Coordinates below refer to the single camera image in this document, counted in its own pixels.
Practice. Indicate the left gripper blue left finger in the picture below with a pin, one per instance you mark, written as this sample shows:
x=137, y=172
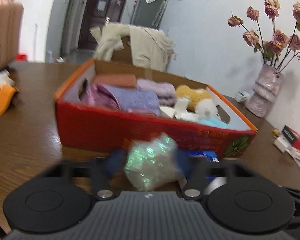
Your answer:
x=114, y=162

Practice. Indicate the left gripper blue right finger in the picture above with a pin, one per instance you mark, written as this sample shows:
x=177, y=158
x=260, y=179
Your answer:
x=184, y=162

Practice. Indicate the iridescent white mesh pouf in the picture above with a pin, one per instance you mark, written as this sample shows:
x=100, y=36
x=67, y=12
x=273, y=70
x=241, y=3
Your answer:
x=152, y=164

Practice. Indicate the white round sponge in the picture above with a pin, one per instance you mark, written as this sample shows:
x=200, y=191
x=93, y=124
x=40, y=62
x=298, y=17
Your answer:
x=192, y=117

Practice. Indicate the light blue fluffy ball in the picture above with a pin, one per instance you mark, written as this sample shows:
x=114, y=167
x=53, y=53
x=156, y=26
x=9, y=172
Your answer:
x=213, y=122

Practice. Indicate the white wedge sponge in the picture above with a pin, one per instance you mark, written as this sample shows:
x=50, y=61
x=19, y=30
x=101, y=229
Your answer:
x=180, y=107

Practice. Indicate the yellow white plush toy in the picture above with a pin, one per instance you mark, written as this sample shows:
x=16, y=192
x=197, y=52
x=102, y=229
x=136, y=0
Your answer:
x=200, y=102

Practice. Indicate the lavender knitted cloth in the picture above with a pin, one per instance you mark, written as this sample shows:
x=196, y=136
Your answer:
x=134, y=100

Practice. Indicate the pink satin scrunchie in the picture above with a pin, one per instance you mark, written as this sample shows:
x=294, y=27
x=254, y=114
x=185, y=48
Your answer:
x=101, y=95

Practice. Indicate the lilac fluffy towel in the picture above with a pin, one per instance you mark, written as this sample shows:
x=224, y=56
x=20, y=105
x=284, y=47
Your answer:
x=165, y=91

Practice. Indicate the rust brown felt cloth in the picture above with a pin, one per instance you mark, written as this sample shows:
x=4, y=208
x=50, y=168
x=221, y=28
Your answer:
x=117, y=80

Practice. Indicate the white tissue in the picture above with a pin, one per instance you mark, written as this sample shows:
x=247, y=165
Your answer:
x=167, y=112

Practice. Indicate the red orange cardboard box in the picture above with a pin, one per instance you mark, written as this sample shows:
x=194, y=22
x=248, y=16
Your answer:
x=104, y=130

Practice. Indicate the white charger plug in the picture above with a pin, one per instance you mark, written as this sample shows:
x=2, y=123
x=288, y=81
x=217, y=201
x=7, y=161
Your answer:
x=281, y=143

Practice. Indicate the small white medicine bottle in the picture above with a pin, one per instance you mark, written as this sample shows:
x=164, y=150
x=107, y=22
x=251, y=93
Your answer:
x=242, y=97

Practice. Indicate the red black small box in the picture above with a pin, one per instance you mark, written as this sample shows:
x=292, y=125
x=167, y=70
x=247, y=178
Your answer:
x=292, y=137

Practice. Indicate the wooden chair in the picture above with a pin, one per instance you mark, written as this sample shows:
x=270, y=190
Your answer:
x=124, y=55

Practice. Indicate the beige jacket on chair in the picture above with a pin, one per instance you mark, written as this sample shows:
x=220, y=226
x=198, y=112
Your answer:
x=149, y=48

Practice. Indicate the pink textured vase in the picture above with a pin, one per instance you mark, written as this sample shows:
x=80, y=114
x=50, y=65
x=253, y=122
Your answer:
x=265, y=91

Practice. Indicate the red plastic bucket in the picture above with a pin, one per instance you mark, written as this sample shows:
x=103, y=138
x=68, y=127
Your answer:
x=21, y=57

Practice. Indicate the dried pink roses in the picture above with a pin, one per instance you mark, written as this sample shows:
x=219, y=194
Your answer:
x=282, y=49

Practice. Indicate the dark brown door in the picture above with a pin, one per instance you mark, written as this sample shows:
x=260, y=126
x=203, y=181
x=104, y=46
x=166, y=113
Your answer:
x=95, y=15

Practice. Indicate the grey refrigerator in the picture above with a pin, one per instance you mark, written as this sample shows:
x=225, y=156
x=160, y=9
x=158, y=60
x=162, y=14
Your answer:
x=148, y=13

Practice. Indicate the pink suitcase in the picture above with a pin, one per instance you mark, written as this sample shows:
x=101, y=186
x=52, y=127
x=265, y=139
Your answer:
x=11, y=15

